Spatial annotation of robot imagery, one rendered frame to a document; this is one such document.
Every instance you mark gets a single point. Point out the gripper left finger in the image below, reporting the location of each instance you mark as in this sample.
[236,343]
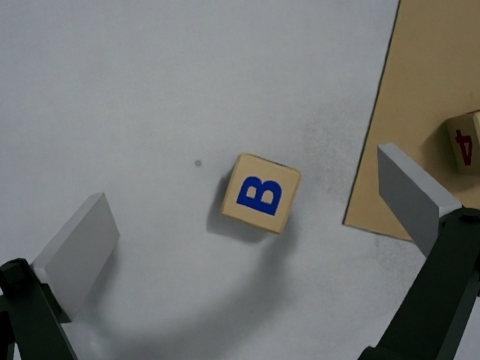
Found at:
[61,275]

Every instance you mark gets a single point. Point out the tan flat mat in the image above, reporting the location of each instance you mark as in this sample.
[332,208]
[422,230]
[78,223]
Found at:
[431,74]

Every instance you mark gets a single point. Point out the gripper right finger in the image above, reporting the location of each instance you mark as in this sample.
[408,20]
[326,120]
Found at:
[431,320]

